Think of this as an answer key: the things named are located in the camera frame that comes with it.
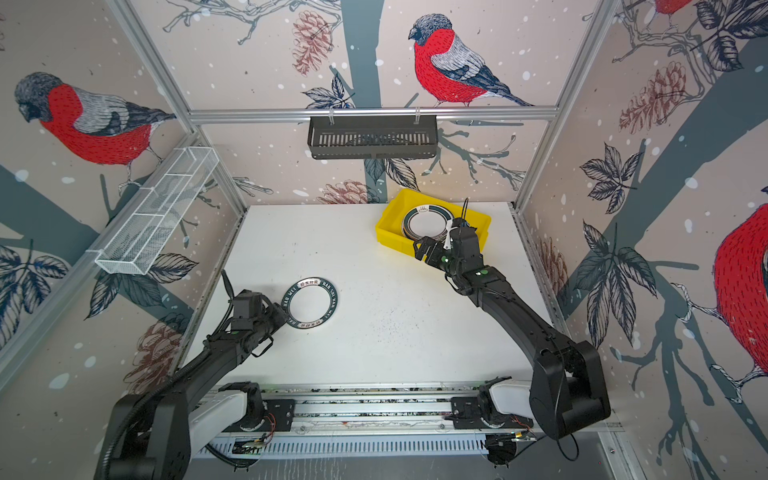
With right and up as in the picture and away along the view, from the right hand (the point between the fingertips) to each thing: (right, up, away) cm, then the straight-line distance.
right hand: (423, 249), depth 84 cm
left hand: (-43, -19, +5) cm, 47 cm away
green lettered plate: (-36, -18, +10) cm, 41 cm away
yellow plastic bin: (-10, +6, +25) cm, 27 cm away
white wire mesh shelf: (-72, +4, -11) cm, 73 cm away
